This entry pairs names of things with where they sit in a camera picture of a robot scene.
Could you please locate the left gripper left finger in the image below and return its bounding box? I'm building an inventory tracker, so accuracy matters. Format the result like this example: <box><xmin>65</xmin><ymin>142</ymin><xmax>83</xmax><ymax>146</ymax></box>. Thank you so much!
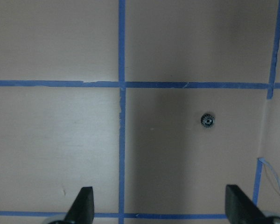
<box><xmin>63</xmin><ymin>187</ymin><xmax>95</xmax><ymax>224</ymax></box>

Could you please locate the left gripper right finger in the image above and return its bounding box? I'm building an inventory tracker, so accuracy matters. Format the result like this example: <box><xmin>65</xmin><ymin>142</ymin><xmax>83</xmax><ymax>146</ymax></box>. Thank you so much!
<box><xmin>225</xmin><ymin>184</ymin><xmax>271</xmax><ymax>224</ymax></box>

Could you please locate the small black bevel gear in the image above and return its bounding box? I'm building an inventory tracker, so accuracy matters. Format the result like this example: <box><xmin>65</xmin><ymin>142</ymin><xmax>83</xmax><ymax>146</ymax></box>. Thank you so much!
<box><xmin>200</xmin><ymin>113</ymin><xmax>215</xmax><ymax>128</ymax></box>

